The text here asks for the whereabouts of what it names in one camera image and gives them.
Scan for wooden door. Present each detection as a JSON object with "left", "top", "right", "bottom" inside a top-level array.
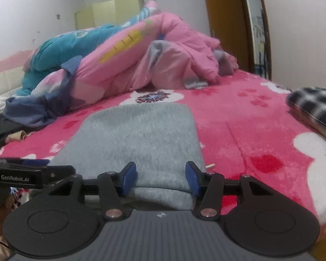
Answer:
[{"left": 201, "top": 0, "right": 272, "bottom": 80}]

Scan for teal quilt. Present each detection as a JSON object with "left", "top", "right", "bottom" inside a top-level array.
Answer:
[{"left": 21, "top": 24, "right": 131, "bottom": 95}]

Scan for beige cloth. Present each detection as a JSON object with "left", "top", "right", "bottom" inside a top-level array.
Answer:
[{"left": 4, "top": 130, "right": 34, "bottom": 143}]

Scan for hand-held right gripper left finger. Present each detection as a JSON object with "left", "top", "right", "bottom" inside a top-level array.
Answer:
[{"left": 47, "top": 162, "right": 138, "bottom": 221}]

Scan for grey pants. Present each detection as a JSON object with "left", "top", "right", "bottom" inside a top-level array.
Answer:
[{"left": 50, "top": 103, "right": 205, "bottom": 211}]

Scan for cream wardrobe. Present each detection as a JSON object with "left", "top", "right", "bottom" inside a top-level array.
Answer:
[{"left": 75, "top": 0, "right": 145, "bottom": 30}]

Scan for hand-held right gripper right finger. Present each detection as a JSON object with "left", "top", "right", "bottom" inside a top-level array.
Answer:
[{"left": 185, "top": 161, "right": 273, "bottom": 221}]

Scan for cream and pink headboard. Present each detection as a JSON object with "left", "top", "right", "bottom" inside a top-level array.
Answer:
[{"left": 0, "top": 50, "right": 38, "bottom": 98}]

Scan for dark grey garment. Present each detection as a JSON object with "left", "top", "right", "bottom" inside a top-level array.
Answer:
[{"left": 0, "top": 114, "right": 25, "bottom": 146}]

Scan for blue garment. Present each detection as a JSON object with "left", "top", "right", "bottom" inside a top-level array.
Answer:
[{"left": 4, "top": 56, "right": 83, "bottom": 128}]

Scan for pink floral bed sheet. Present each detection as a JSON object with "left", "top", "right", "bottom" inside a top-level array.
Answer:
[{"left": 0, "top": 69, "right": 326, "bottom": 223}]

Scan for black and white checked cloth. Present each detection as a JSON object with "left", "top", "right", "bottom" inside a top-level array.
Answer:
[{"left": 285, "top": 84, "right": 326, "bottom": 143}]

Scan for pink floral quilt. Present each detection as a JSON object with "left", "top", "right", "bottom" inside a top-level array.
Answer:
[{"left": 33, "top": 0, "right": 240, "bottom": 106}]

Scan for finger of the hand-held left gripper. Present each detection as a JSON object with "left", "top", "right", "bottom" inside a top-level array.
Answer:
[
  {"left": 0, "top": 158, "right": 51, "bottom": 167},
  {"left": 41, "top": 165, "right": 77, "bottom": 188}
]

